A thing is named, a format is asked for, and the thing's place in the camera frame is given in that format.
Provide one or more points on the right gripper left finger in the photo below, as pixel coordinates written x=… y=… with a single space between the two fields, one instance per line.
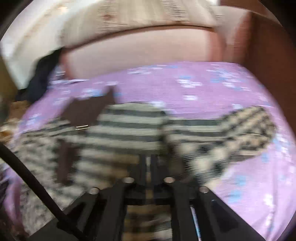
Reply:
x=96 y=215

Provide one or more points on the black clothes pile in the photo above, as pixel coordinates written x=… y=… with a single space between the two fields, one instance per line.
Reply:
x=38 y=84

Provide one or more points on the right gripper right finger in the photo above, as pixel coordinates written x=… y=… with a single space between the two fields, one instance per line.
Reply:
x=198 y=214

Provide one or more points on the purple floral bed sheet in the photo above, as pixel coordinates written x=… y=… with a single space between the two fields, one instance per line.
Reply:
x=260 y=190

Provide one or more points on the striped floral pillow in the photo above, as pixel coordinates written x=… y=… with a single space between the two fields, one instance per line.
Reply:
x=106 y=17

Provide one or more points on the black cream checkered coat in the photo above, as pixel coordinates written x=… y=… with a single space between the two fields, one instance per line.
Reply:
x=96 y=143

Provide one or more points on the tiger print blanket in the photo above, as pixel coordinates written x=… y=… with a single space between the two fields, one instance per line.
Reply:
x=9 y=129

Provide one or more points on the pink brown headboard cushion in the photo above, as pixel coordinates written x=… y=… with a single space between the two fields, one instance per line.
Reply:
x=234 y=30

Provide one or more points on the brown garment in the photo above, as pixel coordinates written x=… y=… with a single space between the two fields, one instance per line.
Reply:
x=18 y=109

